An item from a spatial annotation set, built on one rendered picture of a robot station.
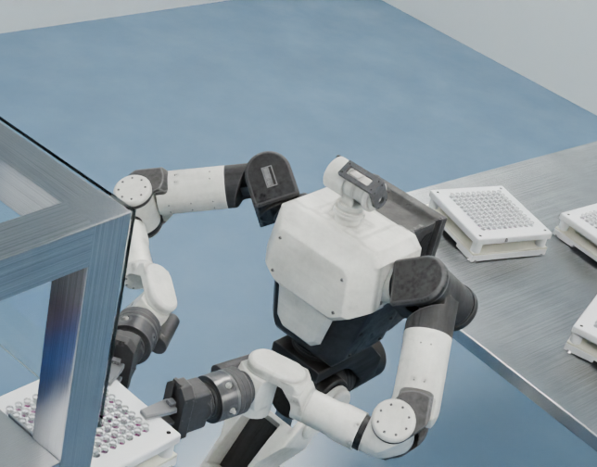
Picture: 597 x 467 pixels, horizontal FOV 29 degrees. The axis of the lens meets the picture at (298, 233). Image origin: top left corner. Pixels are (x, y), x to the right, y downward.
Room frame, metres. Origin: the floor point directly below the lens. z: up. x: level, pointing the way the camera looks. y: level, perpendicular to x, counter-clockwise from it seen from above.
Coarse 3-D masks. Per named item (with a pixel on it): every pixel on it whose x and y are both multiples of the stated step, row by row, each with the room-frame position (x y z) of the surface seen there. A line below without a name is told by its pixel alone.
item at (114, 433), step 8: (24, 408) 1.44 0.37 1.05; (32, 408) 1.45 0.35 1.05; (104, 408) 1.49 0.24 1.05; (112, 408) 1.49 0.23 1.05; (24, 416) 1.43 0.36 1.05; (32, 416) 1.43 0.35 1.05; (104, 416) 1.48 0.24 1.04; (112, 416) 1.47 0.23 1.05; (120, 416) 1.48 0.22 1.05; (104, 424) 1.45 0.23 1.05; (112, 424) 1.46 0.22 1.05; (128, 424) 1.46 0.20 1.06; (96, 432) 1.43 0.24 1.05; (112, 432) 1.44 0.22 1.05; (120, 432) 1.45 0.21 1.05; (96, 440) 1.42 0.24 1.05; (104, 440) 1.42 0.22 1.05
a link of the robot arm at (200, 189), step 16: (128, 176) 2.05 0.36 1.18; (144, 176) 2.06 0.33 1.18; (160, 176) 2.06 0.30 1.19; (176, 176) 2.07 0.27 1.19; (192, 176) 2.07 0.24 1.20; (208, 176) 2.07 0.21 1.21; (128, 192) 2.01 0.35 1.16; (144, 192) 2.01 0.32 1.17; (160, 192) 2.04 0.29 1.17; (176, 192) 2.04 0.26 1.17; (192, 192) 2.05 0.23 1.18; (208, 192) 2.05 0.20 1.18; (224, 192) 2.05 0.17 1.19; (160, 208) 2.04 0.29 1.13; (176, 208) 2.05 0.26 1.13; (192, 208) 2.05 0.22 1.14; (208, 208) 2.06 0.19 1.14; (224, 208) 2.08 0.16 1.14
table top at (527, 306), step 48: (528, 192) 3.08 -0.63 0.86; (576, 192) 3.16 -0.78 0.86; (480, 288) 2.49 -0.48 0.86; (528, 288) 2.54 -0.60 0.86; (576, 288) 2.60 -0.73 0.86; (480, 336) 2.27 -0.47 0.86; (528, 336) 2.33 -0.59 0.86; (528, 384) 2.14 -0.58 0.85; (576, 384) 2.18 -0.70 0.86; (576, 432) 2.04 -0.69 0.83
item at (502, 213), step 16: (480, 192) 2.84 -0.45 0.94; (496, 192) 2.87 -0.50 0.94; (464, 208) 2.73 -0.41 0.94; (480, 208) 2.76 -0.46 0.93; (496, 208) 2.77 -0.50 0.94; (512, 208) 2.80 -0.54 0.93; (480, 224) 2.67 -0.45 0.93; (496, 224) 2.68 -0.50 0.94; (512, 224) 2.71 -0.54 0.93; (528, 224) 2.74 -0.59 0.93
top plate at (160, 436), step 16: (32, 384) 1.52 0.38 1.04; (112, 384) 1.56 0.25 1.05; (0, 400) 1.46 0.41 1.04; (16, 400) 1.47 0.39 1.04; (128, 400) 1.53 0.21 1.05; (160, 432) 1.47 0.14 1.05; (176, 432) 1.48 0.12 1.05; (128, 448) 1.42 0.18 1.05; (144, 448) 1.43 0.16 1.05; (160, 448) 1.44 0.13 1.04; (96, 464) 1.37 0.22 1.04; (112, 464) 1.37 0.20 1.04; (128, 464) 1.39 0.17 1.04
